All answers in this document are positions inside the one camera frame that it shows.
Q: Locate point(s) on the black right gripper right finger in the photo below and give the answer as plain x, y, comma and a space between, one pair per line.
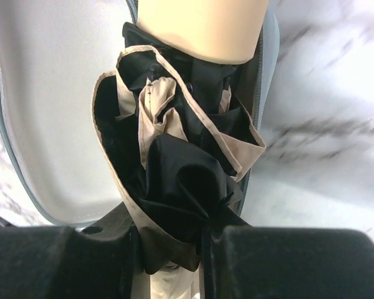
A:
247, 262

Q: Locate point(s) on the beige black umbrella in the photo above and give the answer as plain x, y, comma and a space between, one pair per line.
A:
175, 120

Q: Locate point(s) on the mint green umbrella case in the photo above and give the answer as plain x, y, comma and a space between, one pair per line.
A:
51, 55

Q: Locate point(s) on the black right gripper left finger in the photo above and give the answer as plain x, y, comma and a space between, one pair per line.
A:
100, 261

